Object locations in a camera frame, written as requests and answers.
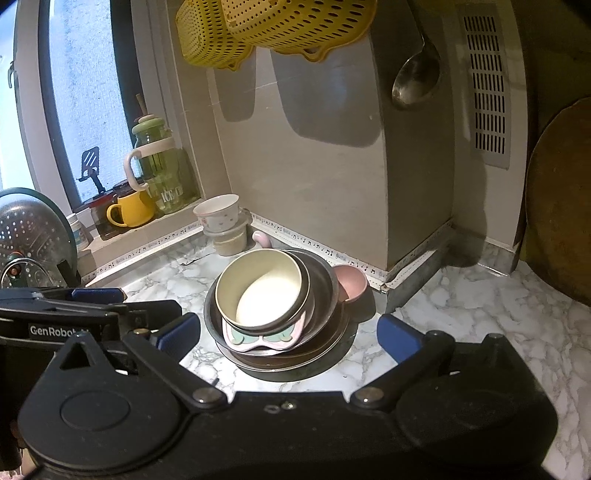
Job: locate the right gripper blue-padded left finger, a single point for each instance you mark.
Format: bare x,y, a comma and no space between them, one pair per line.
159,354

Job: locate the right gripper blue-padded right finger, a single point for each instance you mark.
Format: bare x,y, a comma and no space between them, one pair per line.
419,356

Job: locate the pastel butterfly-shaped plate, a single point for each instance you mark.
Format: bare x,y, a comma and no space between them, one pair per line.
285,339

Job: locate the large white floral plate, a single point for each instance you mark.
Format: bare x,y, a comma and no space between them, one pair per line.
301,356

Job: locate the pink bear-shaped plate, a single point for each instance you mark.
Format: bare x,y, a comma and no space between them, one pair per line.
352,283

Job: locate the stainless steel bowl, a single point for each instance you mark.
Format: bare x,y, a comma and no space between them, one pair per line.
322,303

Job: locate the cream round bowl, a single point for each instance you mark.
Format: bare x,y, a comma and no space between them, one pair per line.
262,290

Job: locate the perforated steel steamer lid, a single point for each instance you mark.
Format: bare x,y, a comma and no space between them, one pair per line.
38,248

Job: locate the clear plastic grain container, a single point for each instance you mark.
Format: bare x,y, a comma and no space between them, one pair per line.
231,241

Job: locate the yellow ceramic mug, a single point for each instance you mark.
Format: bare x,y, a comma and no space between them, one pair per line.
131,211

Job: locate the white floral ceramic bowl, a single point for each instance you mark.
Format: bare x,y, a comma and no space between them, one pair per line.
219,213

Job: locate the green glass ice jar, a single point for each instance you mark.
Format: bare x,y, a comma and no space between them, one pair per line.
156,166

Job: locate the round wooden cutting board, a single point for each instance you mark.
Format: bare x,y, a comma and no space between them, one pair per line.
557,200

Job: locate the hanging metal ladle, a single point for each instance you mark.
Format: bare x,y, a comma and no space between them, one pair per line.
419,77

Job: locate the yellow plastic colander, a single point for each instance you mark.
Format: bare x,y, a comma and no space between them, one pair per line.
204,37
311,29

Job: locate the white wall vent grille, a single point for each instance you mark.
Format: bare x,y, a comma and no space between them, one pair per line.
488,82

